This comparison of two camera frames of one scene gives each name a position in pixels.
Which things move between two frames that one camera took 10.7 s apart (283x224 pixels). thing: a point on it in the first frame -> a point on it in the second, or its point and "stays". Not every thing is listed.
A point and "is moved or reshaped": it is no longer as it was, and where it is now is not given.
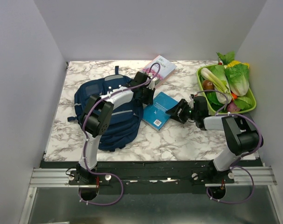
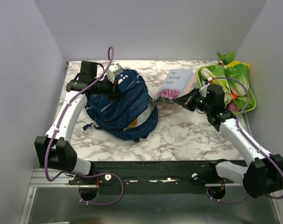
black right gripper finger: (179, 110) -> (189, 100)
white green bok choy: (216, 75) stays
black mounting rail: (147, 178) stays
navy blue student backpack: (127, 118) is moved or reshaped
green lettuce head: (238, 74) stays
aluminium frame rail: (46, 178) stays
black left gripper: (149, 100) -> (113, 89)
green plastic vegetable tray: (211, 111) stays
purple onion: (231, 107) stays
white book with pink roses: (161, 68) -> (177, 82)
